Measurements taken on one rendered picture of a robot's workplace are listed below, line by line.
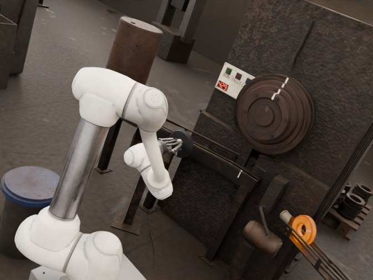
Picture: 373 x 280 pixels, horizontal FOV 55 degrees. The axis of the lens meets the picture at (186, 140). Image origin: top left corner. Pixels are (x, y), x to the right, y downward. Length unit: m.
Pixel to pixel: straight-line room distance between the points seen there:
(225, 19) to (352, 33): 7.26
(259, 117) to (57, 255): 1.28
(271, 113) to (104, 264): 1.21
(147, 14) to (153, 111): 9.66
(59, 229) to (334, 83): 1.62
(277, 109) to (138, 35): 2.94
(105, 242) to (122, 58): 3.64
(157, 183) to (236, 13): 7.82
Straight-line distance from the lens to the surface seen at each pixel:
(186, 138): 1.96
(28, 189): 2.02
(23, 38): 4.39
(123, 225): 2.61
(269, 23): 2.36
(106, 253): 1.36
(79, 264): 1.40
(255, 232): 2.21
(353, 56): 2.20
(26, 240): 1.43
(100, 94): 1.19
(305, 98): 2.10
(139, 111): 1.17
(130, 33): 4.73
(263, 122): 2.09
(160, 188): 1.67
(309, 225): 2.02
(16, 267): 2.23
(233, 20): 9.22
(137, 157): 1.68
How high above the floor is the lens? 1.64
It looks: 23 degrees down
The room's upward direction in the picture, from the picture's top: 22 degrees clockwise
